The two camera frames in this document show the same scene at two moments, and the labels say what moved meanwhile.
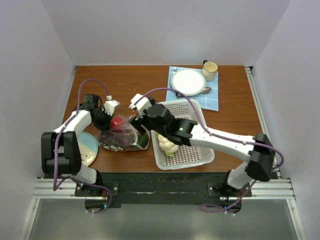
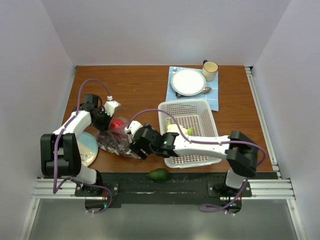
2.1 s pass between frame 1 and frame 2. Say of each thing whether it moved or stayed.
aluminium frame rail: stayed
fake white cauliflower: moved
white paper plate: stayed
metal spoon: stayed
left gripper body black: stayed
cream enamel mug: stayed
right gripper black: moved
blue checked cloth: stayed
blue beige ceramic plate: stayed
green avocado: moved
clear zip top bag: moved
